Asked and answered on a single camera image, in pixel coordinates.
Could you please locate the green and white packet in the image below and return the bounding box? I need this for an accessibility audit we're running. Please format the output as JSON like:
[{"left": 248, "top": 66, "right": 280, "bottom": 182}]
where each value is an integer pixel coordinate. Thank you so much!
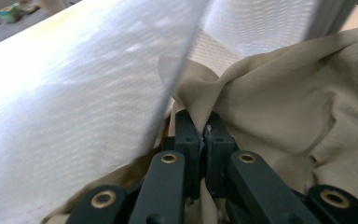
[{"left": 0, "top": 3, "right": 24, "bottom": 23}]

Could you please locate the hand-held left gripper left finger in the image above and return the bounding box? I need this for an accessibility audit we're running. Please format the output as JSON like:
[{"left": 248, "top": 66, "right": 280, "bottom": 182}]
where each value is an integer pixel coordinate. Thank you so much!
[{"left": 163, "top": 109, "right": 203, "bottom": 200}]

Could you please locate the beige garment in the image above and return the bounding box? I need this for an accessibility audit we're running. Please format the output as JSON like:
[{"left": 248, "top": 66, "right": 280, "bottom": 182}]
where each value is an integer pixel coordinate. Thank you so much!
[{"left": 40, "top": 22, "right": 358, "bottom": 224}]

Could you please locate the white mesh laundry bag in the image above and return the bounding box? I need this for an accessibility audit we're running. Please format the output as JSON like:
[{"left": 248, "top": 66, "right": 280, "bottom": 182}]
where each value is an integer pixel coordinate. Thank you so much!
[{"left": 0, "top": 0, "right": 358, "bottom": 224}]

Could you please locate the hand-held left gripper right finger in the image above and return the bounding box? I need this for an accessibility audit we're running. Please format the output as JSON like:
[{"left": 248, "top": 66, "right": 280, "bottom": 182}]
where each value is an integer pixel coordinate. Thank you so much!
[{"left": 204, "top": 111, "right": 241, "bottom": 199}]

